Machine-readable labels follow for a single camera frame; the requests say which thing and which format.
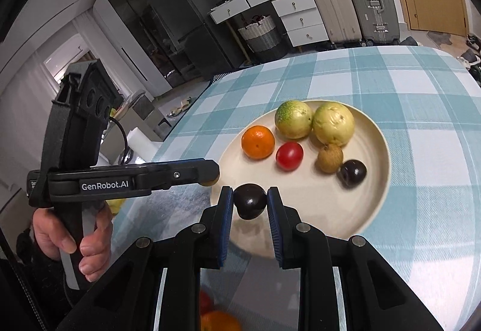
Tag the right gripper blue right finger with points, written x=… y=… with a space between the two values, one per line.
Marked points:
x=278 y=223

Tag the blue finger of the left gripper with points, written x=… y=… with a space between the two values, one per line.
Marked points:
x=175 y=163

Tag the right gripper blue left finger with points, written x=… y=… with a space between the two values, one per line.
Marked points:
x=222 y=224

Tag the brown longan fruit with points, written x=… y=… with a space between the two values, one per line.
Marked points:
x=210 y=182
x=330 y=158

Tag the dark plum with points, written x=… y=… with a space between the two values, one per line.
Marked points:
x=352 y=173
x=250 y=201

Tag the person's left hand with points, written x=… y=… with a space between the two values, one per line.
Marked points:
x=52 y=237

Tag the small red tomato on plate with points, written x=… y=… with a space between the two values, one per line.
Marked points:
x=289 y=156

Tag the yellow bag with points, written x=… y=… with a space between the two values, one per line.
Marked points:
x=115 y=205

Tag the white paper roll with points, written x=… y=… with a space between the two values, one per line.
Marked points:
x=142 y=145

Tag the small orange on plate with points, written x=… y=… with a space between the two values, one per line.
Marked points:
x=258 y=142

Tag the cream round plate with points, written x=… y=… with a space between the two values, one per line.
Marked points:
x=320 y=199

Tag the green yellow round fruit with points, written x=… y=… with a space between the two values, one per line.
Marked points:
x=293 y=119

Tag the large red tomato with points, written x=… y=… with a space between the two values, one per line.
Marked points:
x=206 y=304

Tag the large orange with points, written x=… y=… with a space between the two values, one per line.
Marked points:
x=219 y=321

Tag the woven laundry basket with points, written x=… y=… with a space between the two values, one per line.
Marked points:
x=262 y=35

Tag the teal checked tablecloth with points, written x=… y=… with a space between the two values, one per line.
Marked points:
x=427 y=106

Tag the black refrigerator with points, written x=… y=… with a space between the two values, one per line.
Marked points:
x=212 y=48

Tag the white drawer cabinet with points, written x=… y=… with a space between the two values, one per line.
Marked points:
x=301 y=18

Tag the silver suitcase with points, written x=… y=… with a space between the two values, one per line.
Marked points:
x=378 y=21

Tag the beige suitcase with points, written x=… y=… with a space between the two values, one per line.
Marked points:
x=340 y=21

